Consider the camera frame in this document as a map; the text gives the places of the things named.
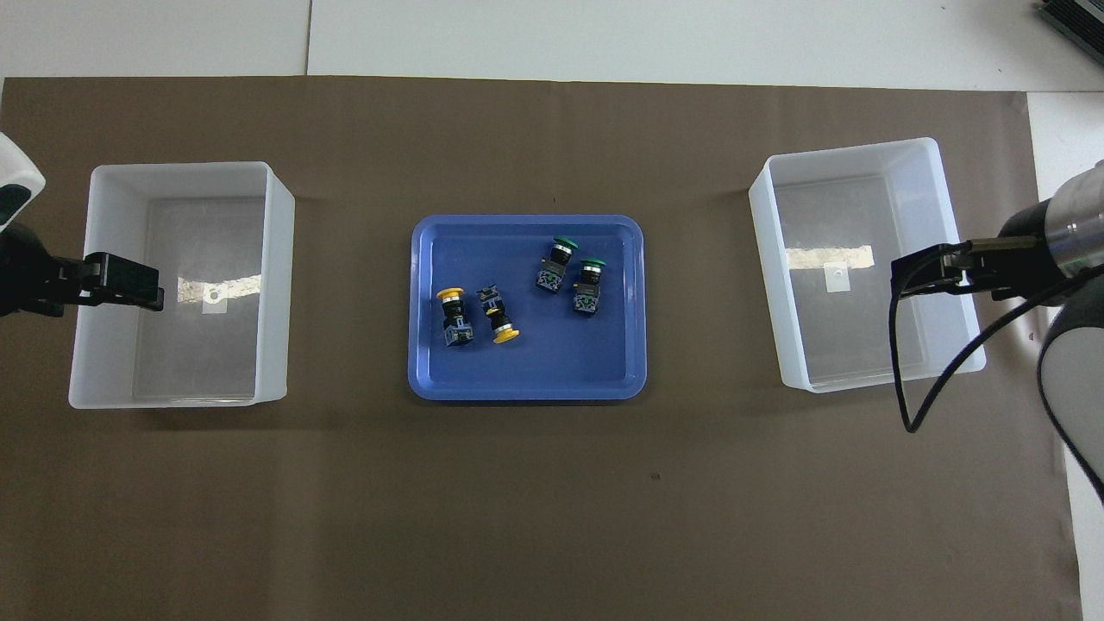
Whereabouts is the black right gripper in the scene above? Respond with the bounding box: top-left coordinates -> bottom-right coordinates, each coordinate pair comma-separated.
892,200 -> 1075,303

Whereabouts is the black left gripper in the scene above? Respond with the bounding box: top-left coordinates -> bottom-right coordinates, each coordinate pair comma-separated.
0,223 -> 166,318

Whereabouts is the yellow push button switch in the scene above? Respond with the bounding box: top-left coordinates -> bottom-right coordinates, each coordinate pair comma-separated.
477,286 -> 521,346
436,287 -> 475,348

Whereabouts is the green push button switch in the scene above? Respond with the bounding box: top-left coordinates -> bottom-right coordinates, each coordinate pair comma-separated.
573,257 -> 607,317
535,235 -> 579,295

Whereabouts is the translucent white plastic box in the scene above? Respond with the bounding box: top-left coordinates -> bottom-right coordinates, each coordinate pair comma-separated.
68,161 -> 296,411
748,137 -> 988,394

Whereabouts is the black ribbed device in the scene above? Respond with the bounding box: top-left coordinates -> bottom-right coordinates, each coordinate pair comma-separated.
1035,0 -> 1104,66

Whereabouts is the blue plastic tray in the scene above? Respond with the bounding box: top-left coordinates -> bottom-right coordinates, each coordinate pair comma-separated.
408,214 -> 648,403

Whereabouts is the brown table mat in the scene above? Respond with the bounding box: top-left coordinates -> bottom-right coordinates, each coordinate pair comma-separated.
0,76 -> 1084,621

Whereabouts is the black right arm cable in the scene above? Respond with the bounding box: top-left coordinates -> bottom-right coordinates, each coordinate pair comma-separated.
888,254 -> 1104,434

